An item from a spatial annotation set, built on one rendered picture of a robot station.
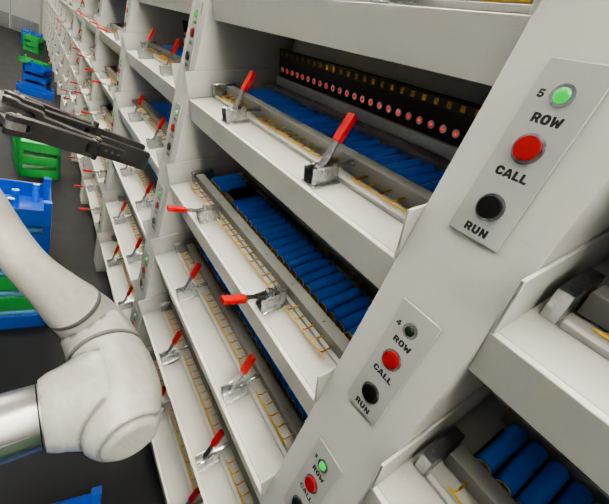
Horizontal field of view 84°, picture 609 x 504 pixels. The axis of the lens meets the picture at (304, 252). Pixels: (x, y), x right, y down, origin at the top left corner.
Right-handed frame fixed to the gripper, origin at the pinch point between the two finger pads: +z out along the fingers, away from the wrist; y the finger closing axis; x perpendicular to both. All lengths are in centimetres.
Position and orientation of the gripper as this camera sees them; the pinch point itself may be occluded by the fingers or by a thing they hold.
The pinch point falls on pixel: (122, 149)
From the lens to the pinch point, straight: 62.3
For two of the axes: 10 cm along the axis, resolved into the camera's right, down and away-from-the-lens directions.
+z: 7.1, 1.7, 6.9
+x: -4.8, 8.2, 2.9
